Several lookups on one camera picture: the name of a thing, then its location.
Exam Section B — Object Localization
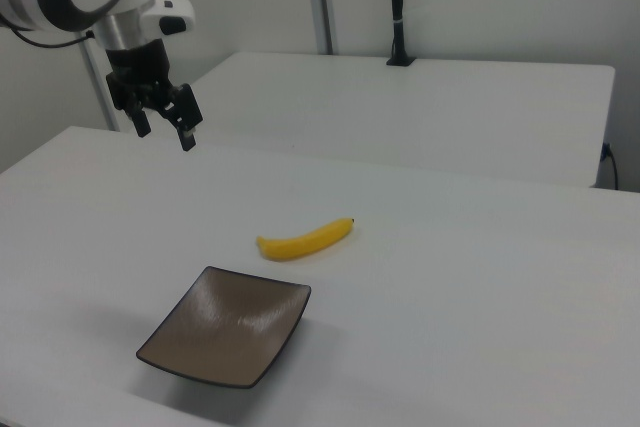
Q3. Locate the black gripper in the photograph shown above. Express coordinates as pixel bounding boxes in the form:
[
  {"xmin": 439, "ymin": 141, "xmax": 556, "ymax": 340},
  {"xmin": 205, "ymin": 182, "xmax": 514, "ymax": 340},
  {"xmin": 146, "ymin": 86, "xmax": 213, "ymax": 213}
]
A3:
[{"xmin": 104, "ymin": 38, "xmax": 204, "ymax": 153}]

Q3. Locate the yellow banana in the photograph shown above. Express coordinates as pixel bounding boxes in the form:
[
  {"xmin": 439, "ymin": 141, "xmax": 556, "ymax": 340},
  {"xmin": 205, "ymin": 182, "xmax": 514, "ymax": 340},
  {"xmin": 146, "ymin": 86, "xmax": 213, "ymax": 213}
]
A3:
[{"xmin": 255, "ymin": 216, "xmax": 357, "ymax": 263}]

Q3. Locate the brown square ceramic plate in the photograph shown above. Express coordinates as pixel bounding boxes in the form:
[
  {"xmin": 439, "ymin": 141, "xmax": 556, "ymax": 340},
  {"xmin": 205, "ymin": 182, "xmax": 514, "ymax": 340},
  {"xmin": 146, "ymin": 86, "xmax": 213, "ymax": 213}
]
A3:
[{"xmin": 134, "ymin": 265, "xmax": 313, "ymax": 390}]

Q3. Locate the white side table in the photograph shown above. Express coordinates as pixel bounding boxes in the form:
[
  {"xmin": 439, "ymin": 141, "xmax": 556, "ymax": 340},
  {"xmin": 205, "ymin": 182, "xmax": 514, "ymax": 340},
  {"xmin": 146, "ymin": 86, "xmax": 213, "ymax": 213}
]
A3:
[{"xmin": 187, "ymin": 50, "xmax": 616, "ymax": 189}]

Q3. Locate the black pole stand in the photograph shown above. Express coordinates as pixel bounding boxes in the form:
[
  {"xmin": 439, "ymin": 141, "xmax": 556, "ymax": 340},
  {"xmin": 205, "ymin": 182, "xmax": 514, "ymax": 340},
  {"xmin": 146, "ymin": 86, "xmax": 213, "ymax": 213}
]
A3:
[{"xmin": 385, "ymin": 0, "xmax": 416, "ymax": 67}]

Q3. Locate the thin grey metal post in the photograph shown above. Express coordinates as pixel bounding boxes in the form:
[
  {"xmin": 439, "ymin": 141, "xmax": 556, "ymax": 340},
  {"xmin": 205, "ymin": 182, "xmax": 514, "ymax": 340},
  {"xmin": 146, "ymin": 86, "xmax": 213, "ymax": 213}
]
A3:
[{"xmin": 78, "ymin": 32, "xmax": 121, "ymax": 132}]

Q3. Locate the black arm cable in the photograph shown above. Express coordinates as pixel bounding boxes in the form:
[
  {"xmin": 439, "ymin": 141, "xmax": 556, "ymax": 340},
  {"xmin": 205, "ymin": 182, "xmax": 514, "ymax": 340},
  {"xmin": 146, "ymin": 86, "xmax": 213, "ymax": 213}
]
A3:
[{"xmin": 0, "ymin": 16, "xmax": 96, "ymax": 49}]

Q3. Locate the black power cable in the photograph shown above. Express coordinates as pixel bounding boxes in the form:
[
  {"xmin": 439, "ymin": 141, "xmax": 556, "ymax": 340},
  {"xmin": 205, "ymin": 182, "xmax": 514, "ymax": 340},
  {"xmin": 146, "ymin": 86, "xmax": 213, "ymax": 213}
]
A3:
[{"xmin": 602, "ymin": 141, "xmax": 621, "ymax": 192}]

